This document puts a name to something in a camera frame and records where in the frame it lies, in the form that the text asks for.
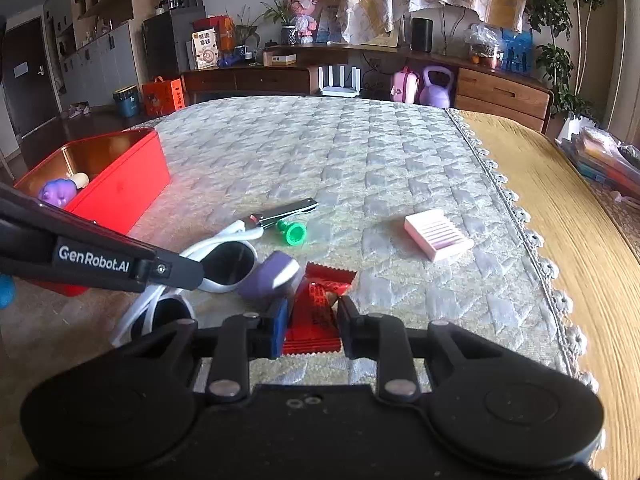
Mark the white router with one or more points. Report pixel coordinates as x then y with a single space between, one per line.
340 85

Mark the quilted table cover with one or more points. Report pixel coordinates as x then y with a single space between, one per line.
350 160

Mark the yellow white flat box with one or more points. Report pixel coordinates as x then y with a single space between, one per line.
280 59

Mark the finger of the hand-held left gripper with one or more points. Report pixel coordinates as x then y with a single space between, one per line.
100 260

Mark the red tin box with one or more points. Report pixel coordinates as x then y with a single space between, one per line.
125 185

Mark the pink toy suitcase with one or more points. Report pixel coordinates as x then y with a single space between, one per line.
404 87

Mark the small leafy potted plant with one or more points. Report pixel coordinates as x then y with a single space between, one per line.
246 35

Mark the dark door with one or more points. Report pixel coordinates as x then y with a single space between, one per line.
27 80

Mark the pink ribbed block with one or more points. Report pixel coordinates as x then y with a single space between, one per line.
437 235

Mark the white plant pot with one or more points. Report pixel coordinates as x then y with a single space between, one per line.
577 127

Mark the pink doll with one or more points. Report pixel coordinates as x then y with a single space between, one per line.
305 15

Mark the small beige wooden gourd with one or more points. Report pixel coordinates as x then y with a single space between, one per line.
81 179

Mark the red gift bag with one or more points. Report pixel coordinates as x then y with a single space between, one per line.
225 32

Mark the potted orchid plant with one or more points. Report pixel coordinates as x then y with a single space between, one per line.
285 20

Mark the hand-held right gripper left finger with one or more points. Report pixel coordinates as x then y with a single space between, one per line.
279 330

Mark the purple kettlebell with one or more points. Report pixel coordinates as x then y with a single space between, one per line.
436 92

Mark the white sunglasses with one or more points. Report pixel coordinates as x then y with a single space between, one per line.
227 262

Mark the brown lace table runner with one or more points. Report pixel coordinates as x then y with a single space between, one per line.
622 220

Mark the purple toy figure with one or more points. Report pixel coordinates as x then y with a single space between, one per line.
57 192

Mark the dark cabinet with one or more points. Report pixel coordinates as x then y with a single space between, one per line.
167 45

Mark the white orange cereal box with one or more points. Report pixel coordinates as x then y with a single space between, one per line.
205 50

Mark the wooden media cabinet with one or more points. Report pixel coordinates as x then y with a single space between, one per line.
500 95

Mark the plastic bag of fruit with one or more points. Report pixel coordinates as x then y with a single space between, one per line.
482 47

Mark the green plastic stopper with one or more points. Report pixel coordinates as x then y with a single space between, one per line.
294 233

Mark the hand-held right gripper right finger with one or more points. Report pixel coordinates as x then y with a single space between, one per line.
350 330

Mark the stack of books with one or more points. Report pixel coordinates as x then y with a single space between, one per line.
605 160

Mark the orange paper bag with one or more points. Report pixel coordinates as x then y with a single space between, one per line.
160 97

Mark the teal bucket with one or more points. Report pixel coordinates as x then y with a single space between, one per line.
126 104

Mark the black speaker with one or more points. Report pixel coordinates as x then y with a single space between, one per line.
422 35

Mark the purple block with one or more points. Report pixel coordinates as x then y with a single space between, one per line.
267 275

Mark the wall shelf unit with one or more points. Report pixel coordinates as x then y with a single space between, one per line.
100 35

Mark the yellow woven tablecloth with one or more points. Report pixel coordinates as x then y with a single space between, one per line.
575 240

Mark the silver nail clipper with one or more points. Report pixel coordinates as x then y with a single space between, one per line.
285 212

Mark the blue toy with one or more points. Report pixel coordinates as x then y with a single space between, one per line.
234 60

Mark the red snack packet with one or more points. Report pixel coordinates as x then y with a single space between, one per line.
320 305

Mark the tall green potted tree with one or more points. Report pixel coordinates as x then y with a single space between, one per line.
555 60

